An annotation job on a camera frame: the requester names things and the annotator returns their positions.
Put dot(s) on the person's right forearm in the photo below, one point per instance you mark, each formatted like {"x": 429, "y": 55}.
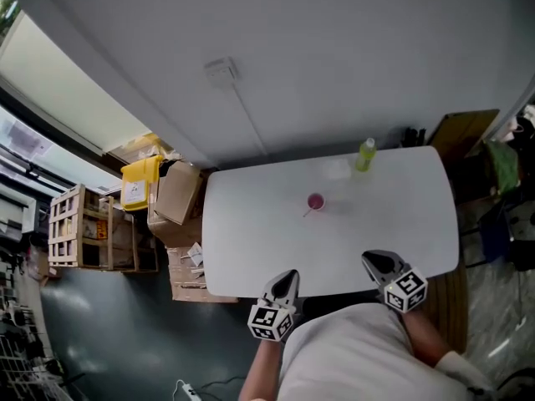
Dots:
{"x": 424, "y": 336}

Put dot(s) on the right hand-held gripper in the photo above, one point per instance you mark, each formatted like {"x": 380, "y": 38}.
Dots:
{"x": 405, "y": 290}

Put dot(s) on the wooden slat crate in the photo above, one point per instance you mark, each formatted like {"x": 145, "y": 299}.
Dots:
{"x": 64, "y": 228}

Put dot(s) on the flat taped cardboard box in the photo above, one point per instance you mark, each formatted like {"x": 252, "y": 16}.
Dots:
{"x": 188, "y": 284}

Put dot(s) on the person's left forearm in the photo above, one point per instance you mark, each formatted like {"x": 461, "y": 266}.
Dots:
{"x": 261, "y": 370}

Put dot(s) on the large brown cardboard box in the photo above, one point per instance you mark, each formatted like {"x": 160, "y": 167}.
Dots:
{"x": 175, "y": 234}

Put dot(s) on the green drink bottle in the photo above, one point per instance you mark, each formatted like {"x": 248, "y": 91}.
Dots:
{"x": 365, "y": 157}

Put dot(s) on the tilted open cardboard box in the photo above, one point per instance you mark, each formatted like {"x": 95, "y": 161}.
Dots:
{"x": 177, "y": 192}

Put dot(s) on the green bag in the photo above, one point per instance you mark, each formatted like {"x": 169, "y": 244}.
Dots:
{"x": 503, "y": 167}

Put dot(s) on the pink bag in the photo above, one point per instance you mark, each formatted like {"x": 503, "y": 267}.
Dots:
{"x": 522, "y": 123}

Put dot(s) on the thin stick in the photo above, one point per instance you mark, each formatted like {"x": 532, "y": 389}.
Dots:
{"x": 307, "y": 213}

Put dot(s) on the brown wooden board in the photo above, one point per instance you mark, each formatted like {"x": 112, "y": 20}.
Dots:
{"x": 460, "y": 134}

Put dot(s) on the gray machine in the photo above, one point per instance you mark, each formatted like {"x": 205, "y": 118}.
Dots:
{"x": 18, "y": 215}

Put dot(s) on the wooden slatted floor panel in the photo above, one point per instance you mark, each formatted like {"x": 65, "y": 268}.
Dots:
{"x": 449, "y": 307}

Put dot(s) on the blue chair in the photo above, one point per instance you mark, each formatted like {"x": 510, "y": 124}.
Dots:
{"x": 495, "y": 232}

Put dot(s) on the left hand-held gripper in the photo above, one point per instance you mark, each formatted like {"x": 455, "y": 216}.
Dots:
{"x": 269, "y": 322}

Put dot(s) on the clear plastic container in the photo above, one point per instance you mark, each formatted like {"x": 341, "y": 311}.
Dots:
{"x": 336, "y": 169}

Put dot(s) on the small cardboard box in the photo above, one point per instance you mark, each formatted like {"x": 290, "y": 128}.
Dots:
{"x": 42, "y": 265}

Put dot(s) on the person's white shirt torso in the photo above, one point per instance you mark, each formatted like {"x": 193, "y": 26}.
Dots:
{"x": 355, "y": 357}

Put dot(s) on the yellow plastic bin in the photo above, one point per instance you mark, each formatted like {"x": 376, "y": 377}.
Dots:
{"x": 136, "y": 182}

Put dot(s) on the pink cup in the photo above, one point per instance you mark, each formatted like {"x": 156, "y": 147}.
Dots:
{"x": 318, "y": 201}

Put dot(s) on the white power strip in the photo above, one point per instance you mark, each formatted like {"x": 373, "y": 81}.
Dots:
{"x": 186, "y": 388}

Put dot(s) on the white wall socket box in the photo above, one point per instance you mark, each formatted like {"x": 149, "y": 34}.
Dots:
{"x": 220, "y": 72}

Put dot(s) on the white roller blind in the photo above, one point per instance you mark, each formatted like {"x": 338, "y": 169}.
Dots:
{"x": 62, "y": 86}

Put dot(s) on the black items behind table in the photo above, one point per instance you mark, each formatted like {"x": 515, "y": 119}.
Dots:
{"x": 413, "y": 137}

